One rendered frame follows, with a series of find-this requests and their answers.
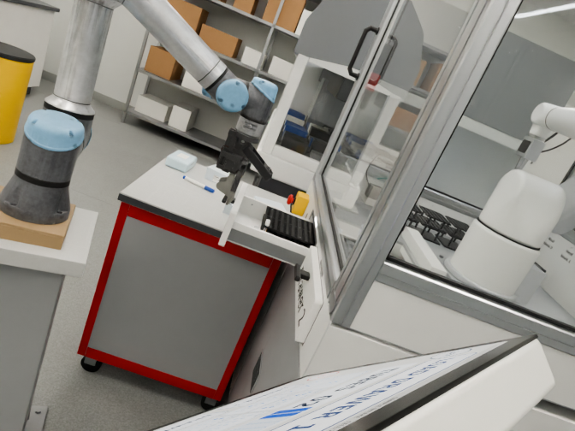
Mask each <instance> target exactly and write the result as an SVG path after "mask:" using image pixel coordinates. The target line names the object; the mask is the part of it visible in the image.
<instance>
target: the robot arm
mask: <svg viewBox="0 0 575 431"><path fill-rule="evenodd" d="M121 5H123V6H124V7H125V8H126V9H127V10H128V11H129V12H130V13H131V14H132V15H133V16H134V17H135V18H136V19H137V20H138V21H139V22H140V23H141V24H142V25H143V26H144V27H145V29H146V30H147V31H148V32H149V33H150V34H151V35H152V36H153V37H154V38H155V39H156V40H157V41H158V42H159V43H160V44H161V45H162V46H163V47H164V48H165V49H166V50H167V51H168V52H169V53H170V54H171V55H172V56H173V57H174V59H175V60H176V61H177V62H178V63H179V64H180V65H181V66H182V67H183V68H184V69H185V70H186V71H187V72H188V73H189V74H190V75H191V76H192V77H193V78H194V79H195V80H196V81H197V82H198V83H199V84H200V85H201V86H202V94H203V95H204V96H206V97H209V98H210V99H214V100H216V101H217V103H218V105H219V106H220V107H221V108H222V109H224V110H226V111H228V112H238V111H241V113H240V118H239V120H238V122H237V125H236V129H234V128H230V129H229V131H228V137H227V140H226V142H225V145H224V147H222V148H221V153H220V155H219V159H218V160H217V163H216V168H219V169H221V170H222V171H224V172H226V173H228V172H230V173H229V176H228V177H222V178H220V180H219V182H217V183H216V189H217V190H219V191H220V192H222V193H224V194H225V195H226V196H228V199H227V202H226V205H228V204H230V203H231V202H232V201H233V199H234V195H235V193H236V191H237V189H238V186H239V184H240V180H241V178H242V176H243V175H244V173H245V172H246V168H247V165H248V163H249V161H250V162H251V163H252V165H253V166H254V167H255V169H256V170H257V171H258V172H259V174H260V176H261V177H263V178H264V180H265V181H267V180H269V179H271V178H272V174H273V172H272V170H271V168H270V167H269V166H268V165H267V164H266V162H265V161H264V159H263V158H262V157H261V156H260V155H259V154H258V152H257V151H256V149H255V148H254V147H253V146H252V144H251V143H254V144H257V143H258V141H259V138H261V136H262V133H263V131H264V127H265V124H266V122H267V120H268V117H269V115H270V111H271V109H272V106H273V104H274V103H275V100H276V95H277V92H278V88H277V86H276V85H275V84H273V83H271V82H269V81H267V80H264V79H261V78H259V77H254V78H253V80H252V83H251V82H247V81H245V80H242V79H239V78H237V77H236V76H235V75H234V74H233V73H232V72H231V71H230V70H229V69H228V68H227V66H226V65H225V64H224V63H223V62H222V61H221V59H220V58H219V57H218V56H217V55H216V54H215V53H214V52H213V51H212V49H211V48H210V47H209V46H208V45H207V44H206V43H205V42H204V40H203V39H202V38H201V37H200V36H199V35H198V34H197V33H196V32H195V31H194V30H193V29H192V28H191V27H190V26H189V25H188V24H187V23H186V21H185V20H184V19H183V18H182V17H181V16H180V15H179V14H178V13H177V11H176V10H175V9H174V8H173V7H172V6H171V5H170V4H169V2H168V1H167V0H74V4H73V8H72V12H71V15H70V20H69V24H68V30H67V35H66V38H65V43H64V46H63V51H62V58H61V61H60V66H59V69H58V74H57V77H56V84H55V89H54V92H53V94H52V95H50V96H48V97H46V98H45V100H44V106H43V109H39V110H35V111H33V112H32V113H31V114H30V115H29V116H28V119H27V121H26V123H25V126H24V134H23V138H22V141H21V148H20V151H19V155H18V158H17V162H16V165H15V171H14V174H13V176H12V177H11V179H10V180H9V182H8V183H7V185H6V186H5V187H4V188H3V189H2V191H1V192H0V210H1V211H2V212H3V213H4V214H6V215H8V216H11V217H13V218H15V219H17V220H20V221H25V222H30V223H34V224H42V225H53V224H59V223H62V222H65V221H66V220H67V219H68V216H69V213H70V198H69V184H70V181H71V178H72V175H73V172H74V166H75V164H76V161H77V158H78V156H79V155H80V153H81V152H82V151H83V150H84V149H85V148H86V147H87V146H88V144H89V142H90V140H91V137H92V122H93V118H94V115H95V111H94V110H93V108H92V106H91V101H92V94H93V91H94V87H95V84H96V80H97V77H98V70H99V67H100V63H101V60H102V56H103V53H104V46H105V43H106V39H107V35H108V31H109V28H110V22H111V18H112V15H113V11H114V9H115V8H117V7H119V6H121ZM241 140H244V141H245V143H242V142H241ZM235 175H236V176H235Z"/></svg>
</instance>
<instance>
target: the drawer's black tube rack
mask: <svg viewBox="0 0 575 431"><path fill-rule="evenodd" d="M264 217H265V214H264V215H263V220H262V223H261V228H260V230H263V224H264ZM266 233H271V234H273V235H275V236H278V237H280V238H283V239H286V240H289V241H291V242H294V243H296V244H298V245H302V246H304V247H307V248H309V249H310V247H311V245H312V246H314V245H315V237H314V228H313V223H311V222H308V221H305V220H303V219H300V218H298V217H296V216H293V215H289V214H288V213H285V212H283V211H280V210H277V209H274V208H273V209H272V215H271V220H270V228H269V229H268V228H267V231H266Z"/></svg>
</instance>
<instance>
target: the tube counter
mask: <svg viewBox="0 0 575 431"><path fill-rule="evenodd" d="M344 394H346V393H337V394H331V395H324V396H318V397H312V398H308V399H305V400H302V401H300V402H298V403H296V404H292V405H290V406H288V407H286V408H283V409H281V410H278V411H275V412H273V413H270V414H269V415H266V416H262V417H260V418H259V419H256V420H254V421H251V422H248V423H246V424H243V425H241V426H239V427H237V428H233V429H230V430H229V431H262V430H264V429H266V428H269V427H271V426H273V425H276V424H277V423H279V422H283V421H285V420H287V419H289V418H291V417H293V416H297V415H298V414H301V413H303V412H305V411H307V410H310V409H312V408H315V407H317V406H319V405H321V404H324V403H326V402H329V401H330V400H332V399H336V398H338V397H340V396H342V395H344Z"/></svg>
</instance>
